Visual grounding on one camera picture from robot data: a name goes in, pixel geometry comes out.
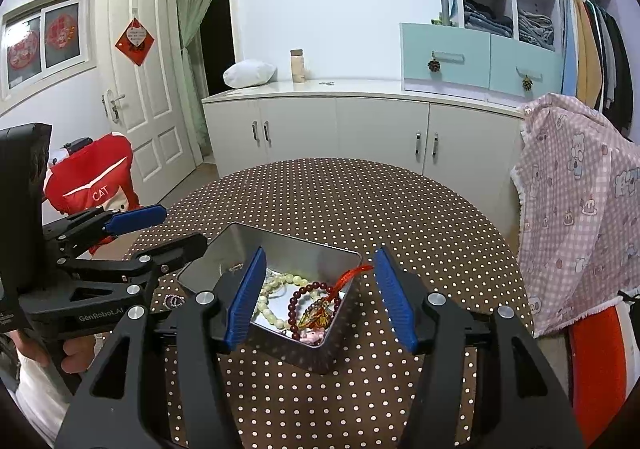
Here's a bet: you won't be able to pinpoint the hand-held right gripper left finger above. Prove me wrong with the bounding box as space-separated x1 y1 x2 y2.
54 245 269 449

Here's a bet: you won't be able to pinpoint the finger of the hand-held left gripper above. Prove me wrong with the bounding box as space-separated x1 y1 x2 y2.
41 204 169 260
55 231 209 292

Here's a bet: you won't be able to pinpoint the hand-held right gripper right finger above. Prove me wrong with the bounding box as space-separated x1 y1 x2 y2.
373 246 587 449

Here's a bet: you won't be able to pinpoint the pale bead necklace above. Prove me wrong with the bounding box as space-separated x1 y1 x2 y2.
252 270 307 331

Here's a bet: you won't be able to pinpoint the dark red bead bracelet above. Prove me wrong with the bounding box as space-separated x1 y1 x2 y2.
286 281 347 341

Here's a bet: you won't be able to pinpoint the red cord charm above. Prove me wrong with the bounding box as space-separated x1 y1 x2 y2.
299 264 375 331

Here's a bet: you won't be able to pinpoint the dark metal tin box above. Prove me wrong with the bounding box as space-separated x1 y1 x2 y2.
176 222 363 375

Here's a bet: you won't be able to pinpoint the person's left hand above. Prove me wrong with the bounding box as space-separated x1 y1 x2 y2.
11 329 97 375

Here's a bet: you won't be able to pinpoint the red jacket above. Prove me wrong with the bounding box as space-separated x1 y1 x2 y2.
44 133 141 260

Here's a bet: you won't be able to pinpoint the white door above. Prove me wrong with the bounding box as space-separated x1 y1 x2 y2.
97 0 201 210

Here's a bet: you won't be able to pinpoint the window with red paper-cuts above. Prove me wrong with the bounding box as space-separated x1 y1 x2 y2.
0 0 93 90

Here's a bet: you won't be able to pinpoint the red diamond door decoration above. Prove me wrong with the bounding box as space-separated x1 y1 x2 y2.
115 18 153 67

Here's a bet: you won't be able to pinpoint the white low cabinet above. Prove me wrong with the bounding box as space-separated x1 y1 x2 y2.
201 79 526 240

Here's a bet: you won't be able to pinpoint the white pillow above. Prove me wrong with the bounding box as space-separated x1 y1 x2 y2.
223 59 277 90

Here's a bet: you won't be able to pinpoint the green curtain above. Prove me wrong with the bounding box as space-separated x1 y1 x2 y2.
175 0 228 150

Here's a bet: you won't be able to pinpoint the pink patterned cloth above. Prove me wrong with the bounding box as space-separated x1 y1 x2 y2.
511 93 640 337

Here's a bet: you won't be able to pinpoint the red stool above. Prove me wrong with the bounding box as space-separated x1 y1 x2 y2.
567 299 628 445

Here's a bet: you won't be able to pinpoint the turquoise drawer unit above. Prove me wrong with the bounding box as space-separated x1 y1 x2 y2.
400 23 563 104

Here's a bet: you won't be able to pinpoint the hanging clothes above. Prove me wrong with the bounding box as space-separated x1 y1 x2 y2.
557 0 636 130

